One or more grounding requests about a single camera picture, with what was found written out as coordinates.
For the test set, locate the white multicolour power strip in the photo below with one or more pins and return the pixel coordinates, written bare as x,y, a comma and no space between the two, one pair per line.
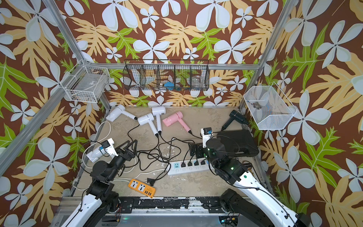
186,167

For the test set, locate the black plug on orange strip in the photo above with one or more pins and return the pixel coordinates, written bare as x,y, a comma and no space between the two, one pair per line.
151,181

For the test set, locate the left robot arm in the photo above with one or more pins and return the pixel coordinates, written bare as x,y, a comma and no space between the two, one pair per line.
99,199

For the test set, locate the black wire basket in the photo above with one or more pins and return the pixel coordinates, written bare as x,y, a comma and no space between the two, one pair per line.
185,74

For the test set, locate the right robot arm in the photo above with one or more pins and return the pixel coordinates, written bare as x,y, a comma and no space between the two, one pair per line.
263,209

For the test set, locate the orange power strip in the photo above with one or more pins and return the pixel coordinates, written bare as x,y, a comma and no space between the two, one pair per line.
142,188

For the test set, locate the white mesh basket right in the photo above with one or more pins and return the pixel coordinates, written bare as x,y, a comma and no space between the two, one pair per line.
277,109

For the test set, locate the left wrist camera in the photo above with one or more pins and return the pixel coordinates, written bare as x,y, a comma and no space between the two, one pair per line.
108,147

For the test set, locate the metal clip in basket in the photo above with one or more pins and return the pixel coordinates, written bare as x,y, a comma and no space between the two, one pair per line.
257,106

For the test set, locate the white wire basket left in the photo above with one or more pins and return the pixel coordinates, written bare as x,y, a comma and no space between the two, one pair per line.
86,82

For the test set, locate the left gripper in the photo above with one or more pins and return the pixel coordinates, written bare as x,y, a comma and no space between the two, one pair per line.
128,155

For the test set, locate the blue object in basket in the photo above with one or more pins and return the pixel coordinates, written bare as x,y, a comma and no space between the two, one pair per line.
169,86

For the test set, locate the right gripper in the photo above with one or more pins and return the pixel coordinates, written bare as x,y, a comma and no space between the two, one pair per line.
201,149

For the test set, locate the white hair dryer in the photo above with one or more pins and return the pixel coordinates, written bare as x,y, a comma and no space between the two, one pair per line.
148,119
98,150
157,112
118,111

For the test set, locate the black plastic tool case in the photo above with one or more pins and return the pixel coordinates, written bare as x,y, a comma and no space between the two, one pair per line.
238,143

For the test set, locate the pink hair dryer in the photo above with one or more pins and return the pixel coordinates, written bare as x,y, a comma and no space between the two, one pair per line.
176,118

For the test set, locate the white hair dryer far left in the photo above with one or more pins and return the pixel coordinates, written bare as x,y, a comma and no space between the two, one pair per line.
118,111

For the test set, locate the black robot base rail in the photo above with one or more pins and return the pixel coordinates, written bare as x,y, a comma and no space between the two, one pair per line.
182,205

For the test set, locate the black hair dryer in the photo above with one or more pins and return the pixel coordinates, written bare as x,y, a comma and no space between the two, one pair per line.
235,116

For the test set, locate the white hair dryer near left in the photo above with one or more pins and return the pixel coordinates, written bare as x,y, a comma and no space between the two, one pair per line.
98,150

